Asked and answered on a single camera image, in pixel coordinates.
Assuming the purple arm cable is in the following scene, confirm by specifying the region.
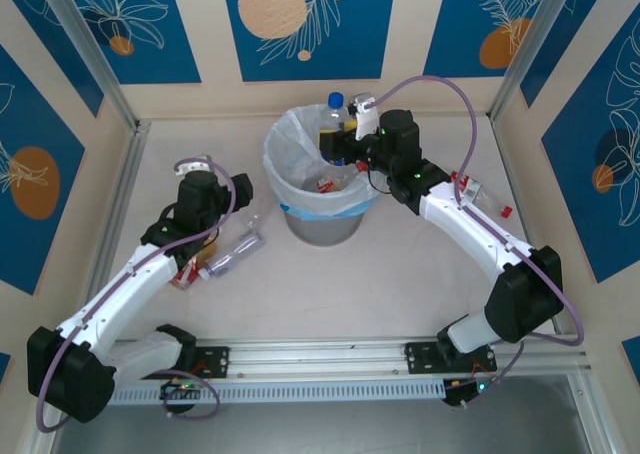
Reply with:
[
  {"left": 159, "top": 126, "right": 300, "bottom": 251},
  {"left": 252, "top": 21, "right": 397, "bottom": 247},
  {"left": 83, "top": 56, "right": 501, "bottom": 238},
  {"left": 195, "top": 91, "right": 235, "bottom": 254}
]
[
  {"left": 367, "top": 75, "right": 586, "bottom": 413},
  {"left": 37, "top": 154, "right": 239, "bottom": 434}
]

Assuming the thin black cable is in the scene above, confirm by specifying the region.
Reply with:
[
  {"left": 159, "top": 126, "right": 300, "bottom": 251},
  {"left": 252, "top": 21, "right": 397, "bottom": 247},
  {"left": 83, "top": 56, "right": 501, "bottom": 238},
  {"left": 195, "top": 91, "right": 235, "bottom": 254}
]
[{"left": 357, "top": 158, "right": 396, "bottom": 196}]

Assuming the red cap bottle barcode label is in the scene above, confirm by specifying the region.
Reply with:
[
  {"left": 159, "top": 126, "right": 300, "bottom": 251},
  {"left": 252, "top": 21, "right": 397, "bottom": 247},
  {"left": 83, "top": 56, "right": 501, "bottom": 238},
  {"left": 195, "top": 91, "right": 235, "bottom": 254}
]
[{"left": 449, "top": 170, "right": 514, "bottom": 219}]

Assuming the white plastic bin liner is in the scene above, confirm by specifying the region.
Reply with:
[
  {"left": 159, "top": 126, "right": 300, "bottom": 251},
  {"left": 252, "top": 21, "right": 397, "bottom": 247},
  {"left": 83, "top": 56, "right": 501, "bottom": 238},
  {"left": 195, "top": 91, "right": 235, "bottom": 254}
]
[{"left": 263, "top": 102, "right": 382, "bottom": 221}]

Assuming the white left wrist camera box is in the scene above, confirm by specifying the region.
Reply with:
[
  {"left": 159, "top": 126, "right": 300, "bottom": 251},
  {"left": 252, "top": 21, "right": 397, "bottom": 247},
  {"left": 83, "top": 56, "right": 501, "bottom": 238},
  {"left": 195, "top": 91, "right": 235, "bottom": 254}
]
[{"left": 173, "top": 154, "right": 211, "bottom": 175}]

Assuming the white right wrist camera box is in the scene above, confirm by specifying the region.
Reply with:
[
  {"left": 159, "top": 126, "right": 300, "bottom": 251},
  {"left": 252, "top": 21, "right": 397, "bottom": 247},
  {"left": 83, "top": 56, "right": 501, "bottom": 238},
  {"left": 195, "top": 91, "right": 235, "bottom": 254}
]
[{"left": 348, "top": 92, "right": 380, "bottom": 140}]

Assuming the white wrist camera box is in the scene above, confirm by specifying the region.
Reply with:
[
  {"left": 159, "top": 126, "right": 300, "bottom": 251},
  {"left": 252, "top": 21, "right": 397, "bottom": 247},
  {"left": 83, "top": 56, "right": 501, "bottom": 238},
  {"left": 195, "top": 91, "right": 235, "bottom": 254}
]
[
  {"left": 348, "top": 92, "right": 380, "bottom": 140},
  {"left": 173, "top": 154, "right": 211, "bottom": 175}
]

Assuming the crushed clear capless bottle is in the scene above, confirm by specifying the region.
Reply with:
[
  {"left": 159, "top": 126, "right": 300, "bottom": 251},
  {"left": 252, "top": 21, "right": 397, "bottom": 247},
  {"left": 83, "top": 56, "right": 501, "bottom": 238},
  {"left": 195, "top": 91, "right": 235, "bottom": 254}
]
[{"left": 234, "top": 209, "right": 266, "bottom": 235}]

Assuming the grey slotted cable duct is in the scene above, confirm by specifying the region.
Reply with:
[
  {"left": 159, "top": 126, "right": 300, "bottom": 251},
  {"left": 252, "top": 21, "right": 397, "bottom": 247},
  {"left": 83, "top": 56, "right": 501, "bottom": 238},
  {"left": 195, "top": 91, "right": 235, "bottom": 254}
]
[{"left": 107, "top": 377, "right": 447, "bottom": 406}]

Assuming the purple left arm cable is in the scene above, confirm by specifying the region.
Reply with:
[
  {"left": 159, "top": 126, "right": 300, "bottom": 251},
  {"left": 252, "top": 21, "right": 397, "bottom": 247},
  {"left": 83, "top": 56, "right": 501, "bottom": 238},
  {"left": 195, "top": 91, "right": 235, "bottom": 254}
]
[{"left": 37, "top": 154, "right": 239, "bottom": 434}]

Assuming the blue floral wall panel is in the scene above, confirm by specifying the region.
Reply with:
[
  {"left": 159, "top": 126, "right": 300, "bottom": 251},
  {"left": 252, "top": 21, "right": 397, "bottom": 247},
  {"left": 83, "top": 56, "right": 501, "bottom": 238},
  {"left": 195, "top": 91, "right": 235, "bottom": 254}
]
[
  {"left": 422, "top": 0, "right": 557, "bottom": 79},
  {"left": 0, "top": 43, "right": 87, "bottom": 296},
  {"left": 0, "top": 0, "right": 105, "bottom": 119},
  {"left": 62, "top": 0, "right": 203, "bottom": 86},
  {"left": 541, "top": 11, "right": 640, "bottom": 284},
  {"left": 221, "top": 0, "right": 399, "bottom": 83},
  {"left": 519, "top": 0, "right": 640, "bottom": 109}
]

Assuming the white cap bottle purple label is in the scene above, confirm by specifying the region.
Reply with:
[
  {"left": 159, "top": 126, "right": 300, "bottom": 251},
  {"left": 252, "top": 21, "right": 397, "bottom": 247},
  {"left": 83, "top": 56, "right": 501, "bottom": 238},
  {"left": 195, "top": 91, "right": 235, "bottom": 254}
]
[{"left": 198, "top": 231, "right": 268, "bottom": 280}]

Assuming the clear bottle red white label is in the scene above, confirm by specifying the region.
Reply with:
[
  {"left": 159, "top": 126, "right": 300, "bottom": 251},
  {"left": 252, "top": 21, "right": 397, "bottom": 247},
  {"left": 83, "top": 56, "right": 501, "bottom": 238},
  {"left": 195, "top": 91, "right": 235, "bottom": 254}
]
[{"left": 313, "top": 171, "right": 359, "bottom": 195}]

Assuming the grey round bin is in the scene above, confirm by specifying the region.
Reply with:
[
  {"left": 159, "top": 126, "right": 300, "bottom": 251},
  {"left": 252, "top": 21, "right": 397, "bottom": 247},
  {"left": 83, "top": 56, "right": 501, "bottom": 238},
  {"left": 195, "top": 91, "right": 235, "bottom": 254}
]
[{"left": 281, "top": 198, "right": 372, "bottom": 248}]

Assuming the aluminium front rail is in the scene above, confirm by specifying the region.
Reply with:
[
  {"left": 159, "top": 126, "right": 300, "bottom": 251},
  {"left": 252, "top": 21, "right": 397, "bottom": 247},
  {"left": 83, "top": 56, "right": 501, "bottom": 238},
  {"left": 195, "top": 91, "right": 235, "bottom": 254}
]
[{"left": 112, "top": 337, "right": 594, "bottom": 381}]

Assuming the blue cap clear bottle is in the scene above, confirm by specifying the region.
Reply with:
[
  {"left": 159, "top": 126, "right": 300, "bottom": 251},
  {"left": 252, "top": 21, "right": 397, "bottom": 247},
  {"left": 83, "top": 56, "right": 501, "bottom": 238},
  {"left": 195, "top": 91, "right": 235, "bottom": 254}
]
[{"left": 318, "top": 91, "right": 355, "bottom": 168}]

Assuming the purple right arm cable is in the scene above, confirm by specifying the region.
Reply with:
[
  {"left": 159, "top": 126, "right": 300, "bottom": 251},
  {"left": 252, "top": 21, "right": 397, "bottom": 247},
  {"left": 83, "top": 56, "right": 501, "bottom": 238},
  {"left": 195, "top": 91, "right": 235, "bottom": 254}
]
[{"left": 367, "top": 75, "right": 586, "bottom": 413}]

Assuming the aluminium frame post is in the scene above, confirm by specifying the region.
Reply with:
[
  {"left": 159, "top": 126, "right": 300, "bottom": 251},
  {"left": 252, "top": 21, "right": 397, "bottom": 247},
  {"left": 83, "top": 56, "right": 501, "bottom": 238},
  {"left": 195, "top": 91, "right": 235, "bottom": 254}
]
[
  {"left": 37, "top": 0, "right": 139, "bottom": 133},
  {"left": 488, "top": 0, "right": 574, "bottom": 125}
]

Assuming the black controller board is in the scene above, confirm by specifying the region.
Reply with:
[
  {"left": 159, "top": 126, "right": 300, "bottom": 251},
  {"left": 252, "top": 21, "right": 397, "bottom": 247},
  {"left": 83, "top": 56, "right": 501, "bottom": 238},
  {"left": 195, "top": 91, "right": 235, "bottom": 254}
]
[
  {"left": 442, "top": 378, "right": 490, "bottom": 409},
  {"left": 159, "top": 379, "right": 205, "bottom": 403}
]

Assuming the aluminium side rail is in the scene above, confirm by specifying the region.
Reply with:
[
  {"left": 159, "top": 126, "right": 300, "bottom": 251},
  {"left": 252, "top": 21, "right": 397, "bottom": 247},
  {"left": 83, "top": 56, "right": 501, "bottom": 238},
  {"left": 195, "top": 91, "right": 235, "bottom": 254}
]
[
  {"left": 489, "top": 116, "right": 594, "bottom": 370},
  {"left": 74, "top": 121, "right": 151, "bottom": 345}
]

